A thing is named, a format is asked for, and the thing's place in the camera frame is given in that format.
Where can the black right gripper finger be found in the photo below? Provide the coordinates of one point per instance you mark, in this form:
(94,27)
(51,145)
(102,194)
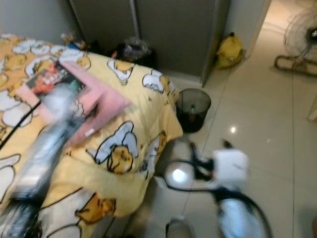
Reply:
(194,154)
(228,144)

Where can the yellow cartoon print duvet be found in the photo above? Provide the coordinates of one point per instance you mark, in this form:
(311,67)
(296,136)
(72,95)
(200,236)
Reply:
(153,119)

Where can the pink pillow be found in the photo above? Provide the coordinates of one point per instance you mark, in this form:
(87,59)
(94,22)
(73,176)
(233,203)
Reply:
(109,101)

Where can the dark red cover book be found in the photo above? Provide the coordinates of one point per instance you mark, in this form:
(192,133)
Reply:
(49,79)

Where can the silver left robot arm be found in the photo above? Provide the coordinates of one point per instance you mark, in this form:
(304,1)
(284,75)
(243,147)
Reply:
(39,163)

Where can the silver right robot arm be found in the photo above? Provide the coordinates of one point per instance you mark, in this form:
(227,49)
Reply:
(240,223)

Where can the black mesh waste bin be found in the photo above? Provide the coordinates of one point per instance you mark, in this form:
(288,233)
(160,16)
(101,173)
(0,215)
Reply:
(193,121)

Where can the green bottle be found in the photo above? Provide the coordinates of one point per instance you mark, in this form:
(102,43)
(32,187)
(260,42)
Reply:
(192,109)

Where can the black bag with plastic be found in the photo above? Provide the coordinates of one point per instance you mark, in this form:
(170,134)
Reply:
(136,52)

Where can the grey wardrobe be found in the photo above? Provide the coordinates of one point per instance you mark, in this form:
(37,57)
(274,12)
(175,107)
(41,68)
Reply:
(173,34)

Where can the standing fan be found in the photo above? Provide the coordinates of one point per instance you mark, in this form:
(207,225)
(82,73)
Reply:
(299,32)

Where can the small colourful toy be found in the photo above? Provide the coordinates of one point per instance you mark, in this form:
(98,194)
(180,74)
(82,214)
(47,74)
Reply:
(74,41)

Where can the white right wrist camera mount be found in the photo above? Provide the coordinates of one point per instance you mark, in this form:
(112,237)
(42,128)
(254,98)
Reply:
(230,168)

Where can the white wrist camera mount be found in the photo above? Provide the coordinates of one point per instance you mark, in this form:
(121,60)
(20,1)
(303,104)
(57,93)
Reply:
(230,168)
(62,101)

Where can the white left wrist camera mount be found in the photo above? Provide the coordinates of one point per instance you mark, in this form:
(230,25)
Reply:
(62,101)

